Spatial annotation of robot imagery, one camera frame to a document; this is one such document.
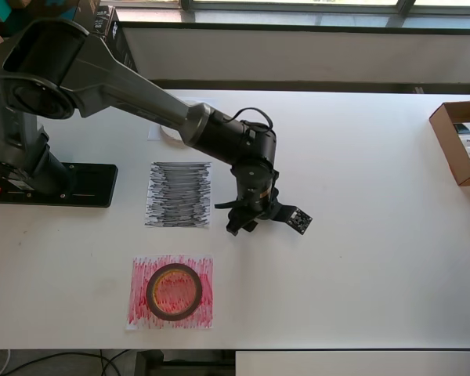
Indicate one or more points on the red scribbled paper sheet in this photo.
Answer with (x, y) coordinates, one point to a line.
(137, 313)

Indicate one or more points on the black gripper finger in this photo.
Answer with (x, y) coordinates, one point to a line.
(235, 225)
(251, 225)

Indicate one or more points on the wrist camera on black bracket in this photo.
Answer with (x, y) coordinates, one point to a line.
(299, 221)

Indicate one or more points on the small grey clip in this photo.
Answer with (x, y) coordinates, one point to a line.
(418, 89)

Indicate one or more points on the blank white paper sheet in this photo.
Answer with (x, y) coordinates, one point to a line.
(153, 135)

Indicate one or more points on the dark window frame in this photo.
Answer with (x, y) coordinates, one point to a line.
(406, 6)

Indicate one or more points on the dark teal box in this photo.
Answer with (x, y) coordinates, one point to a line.
(2, 11)

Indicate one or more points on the black box with small print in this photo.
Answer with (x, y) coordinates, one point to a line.
(102, 19)

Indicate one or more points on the red tape roll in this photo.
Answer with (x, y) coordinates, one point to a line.
(174, 318)

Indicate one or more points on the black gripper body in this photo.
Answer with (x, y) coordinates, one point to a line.
(258, 213)

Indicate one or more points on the grey window shade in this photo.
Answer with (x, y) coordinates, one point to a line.
(337, 55)

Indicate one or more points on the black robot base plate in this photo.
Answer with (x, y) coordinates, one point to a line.
(90, 188)

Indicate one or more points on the white tape roll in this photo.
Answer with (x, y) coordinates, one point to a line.
(168, 137)

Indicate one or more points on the open brown cardboard box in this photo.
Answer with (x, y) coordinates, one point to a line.
(446, 137)

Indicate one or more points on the black scribbled paper sheet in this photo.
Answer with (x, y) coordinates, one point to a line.
(178, 196)

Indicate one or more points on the black cardboard box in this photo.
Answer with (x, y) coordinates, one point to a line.
(127, 51)

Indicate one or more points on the white cabinet top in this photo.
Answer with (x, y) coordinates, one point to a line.
(356, 364)

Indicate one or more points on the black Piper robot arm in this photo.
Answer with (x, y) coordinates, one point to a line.
(121, 86)

